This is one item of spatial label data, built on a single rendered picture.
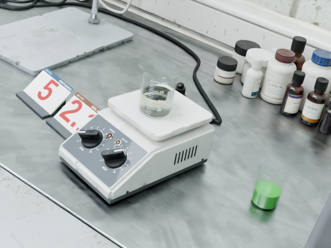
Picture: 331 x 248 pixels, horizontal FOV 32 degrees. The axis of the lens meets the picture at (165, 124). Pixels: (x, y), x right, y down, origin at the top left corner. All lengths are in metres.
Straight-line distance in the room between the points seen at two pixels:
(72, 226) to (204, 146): 0.24
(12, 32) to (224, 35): 0.46
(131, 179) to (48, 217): 0.12
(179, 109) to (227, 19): 0.46
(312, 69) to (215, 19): 0.30
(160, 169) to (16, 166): 0.21
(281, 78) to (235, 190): 0.31
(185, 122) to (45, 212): 0.24
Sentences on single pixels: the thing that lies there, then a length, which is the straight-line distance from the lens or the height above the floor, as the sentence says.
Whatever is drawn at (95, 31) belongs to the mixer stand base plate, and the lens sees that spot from 1.29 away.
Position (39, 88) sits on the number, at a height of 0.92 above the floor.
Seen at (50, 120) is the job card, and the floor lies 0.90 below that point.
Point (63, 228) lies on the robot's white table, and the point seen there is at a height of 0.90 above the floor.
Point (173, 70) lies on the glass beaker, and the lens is 0.83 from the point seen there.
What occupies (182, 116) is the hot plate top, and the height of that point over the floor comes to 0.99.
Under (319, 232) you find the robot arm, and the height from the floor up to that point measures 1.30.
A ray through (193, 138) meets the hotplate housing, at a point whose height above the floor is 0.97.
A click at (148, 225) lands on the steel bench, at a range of 0.78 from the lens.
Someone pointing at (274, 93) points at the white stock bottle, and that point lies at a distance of 1.12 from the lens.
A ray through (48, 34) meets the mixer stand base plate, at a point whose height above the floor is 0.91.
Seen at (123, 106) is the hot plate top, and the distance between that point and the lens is 0.85.
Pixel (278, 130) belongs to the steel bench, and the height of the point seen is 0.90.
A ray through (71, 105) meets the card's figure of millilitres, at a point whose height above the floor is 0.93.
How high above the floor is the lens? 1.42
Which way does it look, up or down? 31 degrees down
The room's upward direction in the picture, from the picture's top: 10 degrees clockwise
